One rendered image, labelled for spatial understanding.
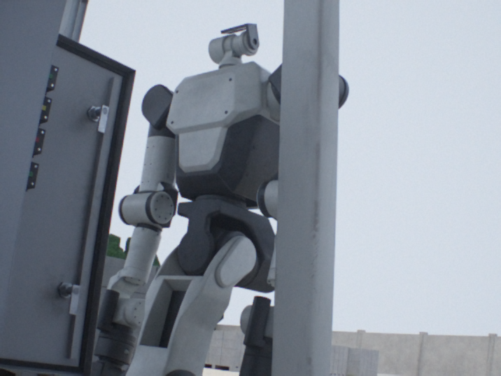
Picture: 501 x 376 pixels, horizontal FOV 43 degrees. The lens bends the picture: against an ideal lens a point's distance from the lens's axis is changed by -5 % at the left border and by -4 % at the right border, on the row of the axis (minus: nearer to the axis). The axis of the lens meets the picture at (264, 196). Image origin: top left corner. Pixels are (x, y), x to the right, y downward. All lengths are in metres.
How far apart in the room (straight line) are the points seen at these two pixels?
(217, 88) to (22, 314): 0.66
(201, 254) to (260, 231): 0.17
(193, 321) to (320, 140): 0.61
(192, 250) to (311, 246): 0.61
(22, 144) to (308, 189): 0.38
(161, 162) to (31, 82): 0.97
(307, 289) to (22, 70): 0.45
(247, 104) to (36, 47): 0.78
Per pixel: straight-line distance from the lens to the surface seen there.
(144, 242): 1.61
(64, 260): 1.21
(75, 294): 1.18
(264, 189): 1.36
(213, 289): 1.37
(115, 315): 1.57
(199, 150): 1.47
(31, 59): 0.72
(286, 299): 0.89
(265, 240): 1.54
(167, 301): 1.45
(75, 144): 1.24
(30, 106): 0.71
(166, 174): 1.65
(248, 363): 1.26
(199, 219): 1.45
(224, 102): 1.45
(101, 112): 1.24
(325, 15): 0.93
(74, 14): 7.70
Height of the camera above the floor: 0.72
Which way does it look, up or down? 14 degrees up
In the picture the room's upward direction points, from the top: 6 degrees clockwise
